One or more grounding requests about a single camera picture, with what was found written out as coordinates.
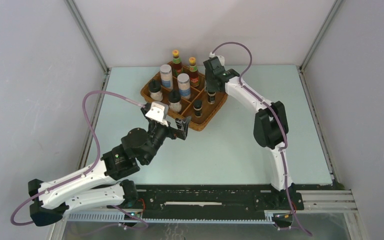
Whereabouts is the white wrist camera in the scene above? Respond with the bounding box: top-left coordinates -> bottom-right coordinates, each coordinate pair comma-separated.
209,52 -> 225,67
143,101 -> 170,127

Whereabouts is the small black-cap bottle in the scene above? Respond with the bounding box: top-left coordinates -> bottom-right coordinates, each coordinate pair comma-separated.
207,91 -> 216,105
193,99 -> 203,118

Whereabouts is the clear-lid blue-label spice jar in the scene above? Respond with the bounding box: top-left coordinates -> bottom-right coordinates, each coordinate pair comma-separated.
177,73 -> 191,100

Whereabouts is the clear-lid white spice jar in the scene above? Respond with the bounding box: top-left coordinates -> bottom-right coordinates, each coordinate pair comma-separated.
159,64 -> 174,90

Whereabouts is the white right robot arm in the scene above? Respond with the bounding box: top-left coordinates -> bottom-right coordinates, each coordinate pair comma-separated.
203,53 -> 293,209

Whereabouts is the red sauce bottle yellow cap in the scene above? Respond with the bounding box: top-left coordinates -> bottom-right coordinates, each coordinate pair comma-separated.
172,49 -> 184,77

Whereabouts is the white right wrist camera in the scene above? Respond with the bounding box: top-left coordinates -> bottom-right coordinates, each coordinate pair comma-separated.
209,52 -> 225,67

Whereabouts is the black-cap spice bottle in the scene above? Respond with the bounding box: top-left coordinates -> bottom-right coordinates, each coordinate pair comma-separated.
168,89 -> 182,113
148,79 -> 163,102

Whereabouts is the brown wicker divided tray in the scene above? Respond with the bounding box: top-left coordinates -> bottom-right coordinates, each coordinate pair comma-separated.
140,70 -> 228,132

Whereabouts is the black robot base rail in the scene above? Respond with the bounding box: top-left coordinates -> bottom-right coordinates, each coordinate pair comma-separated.
120,184 -> 304,221

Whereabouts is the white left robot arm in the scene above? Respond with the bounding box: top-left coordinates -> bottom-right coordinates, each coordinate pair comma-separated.
28,117 -> 191,227

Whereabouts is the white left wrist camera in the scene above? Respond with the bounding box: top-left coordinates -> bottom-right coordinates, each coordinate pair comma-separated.
143,101 -> 170,127

